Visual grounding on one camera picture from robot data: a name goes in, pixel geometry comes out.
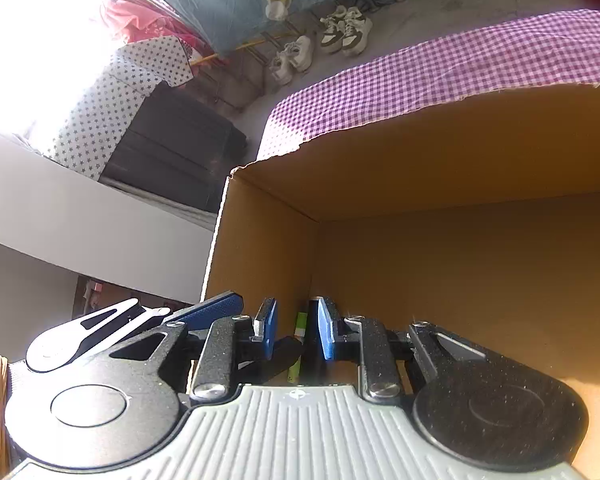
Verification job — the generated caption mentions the green dropper bottle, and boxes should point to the green dropper bottle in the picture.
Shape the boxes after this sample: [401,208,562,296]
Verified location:
[286,311,310,386]

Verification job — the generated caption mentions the brown cardboard box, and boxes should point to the brown cardboard box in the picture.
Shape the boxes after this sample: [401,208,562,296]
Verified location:
[202,84,600,479]

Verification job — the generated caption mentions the black cabinet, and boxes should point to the black cabinet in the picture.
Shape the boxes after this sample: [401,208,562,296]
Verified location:
[100,82,247,212]

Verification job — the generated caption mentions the polka dot white cloth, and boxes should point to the polka dot white cloth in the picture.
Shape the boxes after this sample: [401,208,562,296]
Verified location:
[30,36,193,180]

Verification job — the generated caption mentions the white green sneaker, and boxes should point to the white green sneaker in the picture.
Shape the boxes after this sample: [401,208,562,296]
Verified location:
[320,4,347,54]
[341,6,373,58]

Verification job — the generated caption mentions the red pink clothing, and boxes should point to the red pink clothing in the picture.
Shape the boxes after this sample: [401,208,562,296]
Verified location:
[100,0,213,64]

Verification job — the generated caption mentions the purple checkered tablecloth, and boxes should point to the purple checkered tablecloth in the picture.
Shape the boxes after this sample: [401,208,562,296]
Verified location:
[257,9,600,160]

